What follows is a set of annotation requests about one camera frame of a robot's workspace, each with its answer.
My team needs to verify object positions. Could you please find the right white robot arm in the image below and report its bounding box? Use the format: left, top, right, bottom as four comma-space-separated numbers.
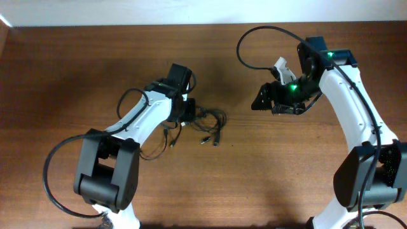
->
251, 36, 406, 228

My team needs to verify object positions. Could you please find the black cable bundle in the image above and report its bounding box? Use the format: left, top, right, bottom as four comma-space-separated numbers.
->
139, 104, 228, 161

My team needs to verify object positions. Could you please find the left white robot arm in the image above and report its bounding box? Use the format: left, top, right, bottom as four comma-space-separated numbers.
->
74, 64, 196, 228

